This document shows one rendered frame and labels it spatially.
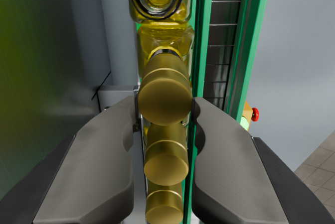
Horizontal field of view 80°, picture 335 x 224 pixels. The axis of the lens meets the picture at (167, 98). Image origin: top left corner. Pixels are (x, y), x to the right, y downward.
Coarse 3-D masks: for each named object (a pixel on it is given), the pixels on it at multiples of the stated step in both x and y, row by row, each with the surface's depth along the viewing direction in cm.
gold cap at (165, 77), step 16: (160, 64) 13; (176, 64) 14; (144, 80) 12; (160, 80) 11; (176, 80) 11; (144, 96) 12; (160, 96) 12; (176, 96) 12; (144, 112) 12; (160, 112) 12; (176, 112) 12
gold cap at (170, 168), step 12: (156, 132) 16; (168, 132) 16; (180, 132) 17; (156, 144) 15; (168, 144) 15; (180, 144) 16; (156, 156) 14; (168, 156) 14; (180, 156) 14; (144, 168) 15; (156, 168) 15; (168, 168) 15; (180, 168) 15; (156, 180) 15; (168, 180) 15; (180, 180) 15
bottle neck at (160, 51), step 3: (162, 48) 17; (165, 48) 17; (156, 51) 17; (159, 51) 17; (162, 51) 17; (165, 51) 17; (168, 51) 17; (171, 51) 17; (174, 51) 17; (153, 54) 17; (156, 54) 16; (174, 54) 17; (177, 54) 17; (150, 57) 17
